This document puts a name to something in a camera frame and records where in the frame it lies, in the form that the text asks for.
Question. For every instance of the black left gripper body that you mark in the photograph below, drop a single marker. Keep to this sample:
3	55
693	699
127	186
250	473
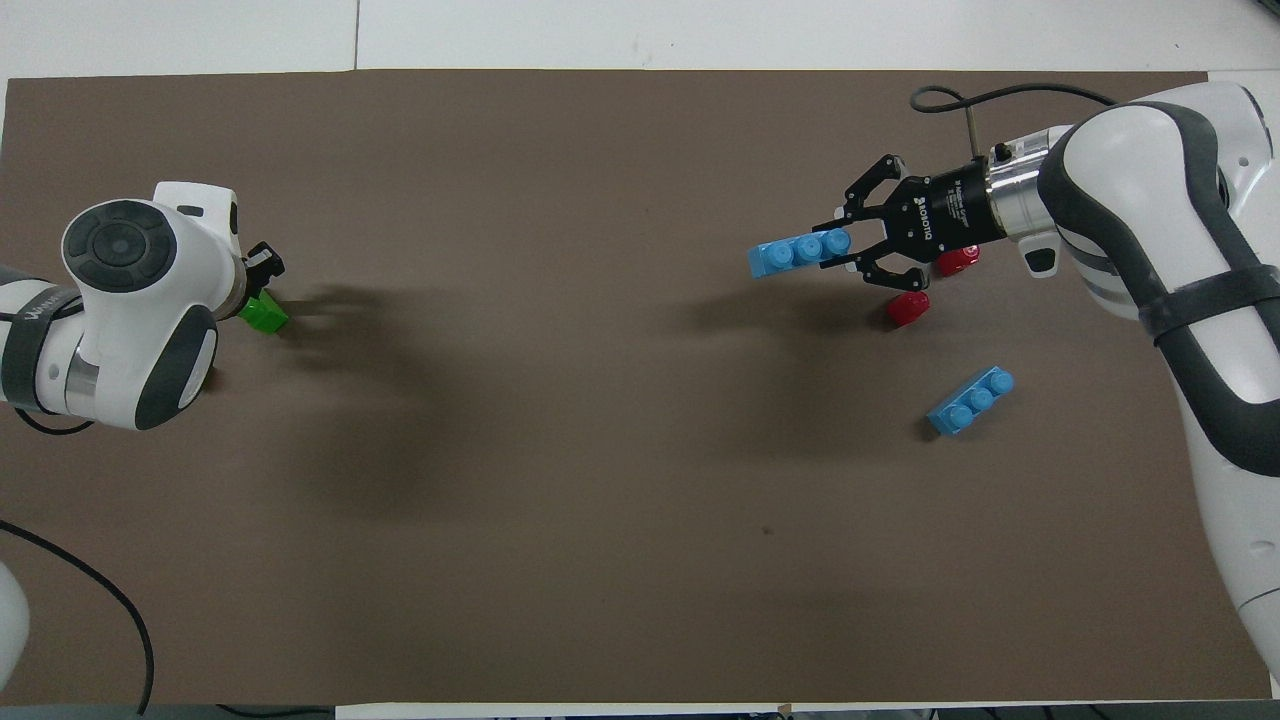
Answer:
250	285

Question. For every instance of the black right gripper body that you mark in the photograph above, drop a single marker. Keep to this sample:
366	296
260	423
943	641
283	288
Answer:
940	212

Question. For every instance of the green two-stud block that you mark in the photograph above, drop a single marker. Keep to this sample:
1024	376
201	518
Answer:
266	315

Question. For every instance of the blue three-stud block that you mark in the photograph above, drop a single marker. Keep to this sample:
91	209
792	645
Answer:
970	402
795	253

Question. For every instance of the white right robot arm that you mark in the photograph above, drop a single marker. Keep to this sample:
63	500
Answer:
1130	180

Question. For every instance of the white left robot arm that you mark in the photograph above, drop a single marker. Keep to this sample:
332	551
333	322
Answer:
190	260

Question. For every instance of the red one-stud block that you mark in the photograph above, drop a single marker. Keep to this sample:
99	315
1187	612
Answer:
960	262
907	310

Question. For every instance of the brown table mat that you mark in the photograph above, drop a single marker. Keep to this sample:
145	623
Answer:
600	500

